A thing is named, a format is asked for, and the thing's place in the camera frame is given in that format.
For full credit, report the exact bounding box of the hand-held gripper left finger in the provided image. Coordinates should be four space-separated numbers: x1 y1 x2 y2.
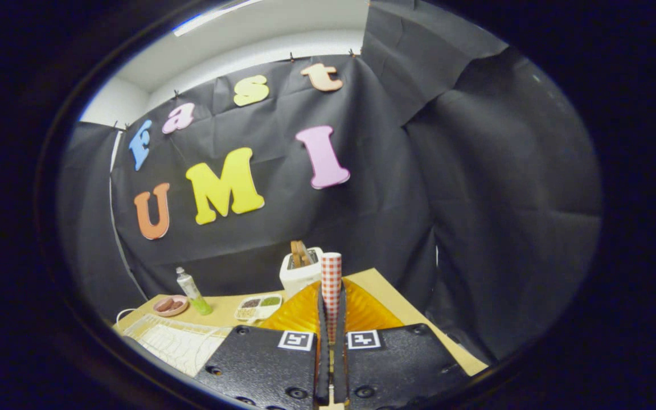
194 278 332 410

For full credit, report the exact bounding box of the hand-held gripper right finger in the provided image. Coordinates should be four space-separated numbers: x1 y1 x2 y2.
333 278 471 410

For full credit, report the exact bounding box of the white dish rack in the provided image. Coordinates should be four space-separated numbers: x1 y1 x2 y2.
114 309 233 378

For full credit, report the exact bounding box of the pink checkered handle spoon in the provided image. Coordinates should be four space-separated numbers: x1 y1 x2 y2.
321 252 343 343

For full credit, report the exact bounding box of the small pink plate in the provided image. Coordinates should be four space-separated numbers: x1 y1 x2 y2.
152 295 190 317

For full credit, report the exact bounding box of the white divided snack tray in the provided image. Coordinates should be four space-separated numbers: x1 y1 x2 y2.
234 294 283 323

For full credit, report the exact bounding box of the white toaster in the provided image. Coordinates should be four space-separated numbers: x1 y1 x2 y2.
280 247 324 298

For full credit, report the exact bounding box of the clear plastic bottle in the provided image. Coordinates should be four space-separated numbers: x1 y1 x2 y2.
176 267 214 315

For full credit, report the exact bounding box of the brown bread slice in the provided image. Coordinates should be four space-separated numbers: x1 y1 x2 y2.
290 240 313 268

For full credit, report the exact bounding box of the black backdrop cloth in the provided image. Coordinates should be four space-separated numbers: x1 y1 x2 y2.
58 0 603 365

